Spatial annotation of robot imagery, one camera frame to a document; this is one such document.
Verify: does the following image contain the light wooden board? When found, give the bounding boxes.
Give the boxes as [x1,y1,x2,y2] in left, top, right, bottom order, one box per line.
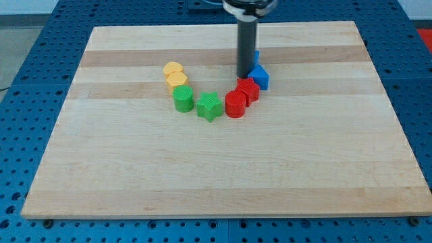
[21,21,431,219]

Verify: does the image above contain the red object at right edge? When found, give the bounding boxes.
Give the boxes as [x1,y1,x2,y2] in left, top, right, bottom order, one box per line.
[417,28,432,53]

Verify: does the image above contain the yellow hexagon block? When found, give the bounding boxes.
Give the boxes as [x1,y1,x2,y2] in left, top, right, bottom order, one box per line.
[166,72,189,94]

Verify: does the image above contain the green cylinder block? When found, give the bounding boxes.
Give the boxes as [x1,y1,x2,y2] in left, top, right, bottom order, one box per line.
[172,85,194,113]

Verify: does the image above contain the blue cube block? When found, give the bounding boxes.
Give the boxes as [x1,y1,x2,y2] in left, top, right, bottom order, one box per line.
[254,50,260,67]

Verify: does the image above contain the yellow heart block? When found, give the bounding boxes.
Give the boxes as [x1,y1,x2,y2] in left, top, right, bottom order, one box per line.
[163,61,184,78]

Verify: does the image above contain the red star block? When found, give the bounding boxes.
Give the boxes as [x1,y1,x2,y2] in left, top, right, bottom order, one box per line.
[236,77,260,107]

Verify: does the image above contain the blue triangle block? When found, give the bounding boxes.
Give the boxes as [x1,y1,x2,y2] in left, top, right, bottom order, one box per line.
[248,65,269,90]

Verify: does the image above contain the green star block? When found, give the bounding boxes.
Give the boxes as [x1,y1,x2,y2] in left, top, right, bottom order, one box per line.
[196,92,223,122]

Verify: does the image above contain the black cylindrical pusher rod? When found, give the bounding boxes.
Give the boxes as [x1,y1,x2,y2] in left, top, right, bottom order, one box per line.
[236,20,259,78]

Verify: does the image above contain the red cylinder block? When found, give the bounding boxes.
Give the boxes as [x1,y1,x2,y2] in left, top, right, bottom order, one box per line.
[225,90,246,118]

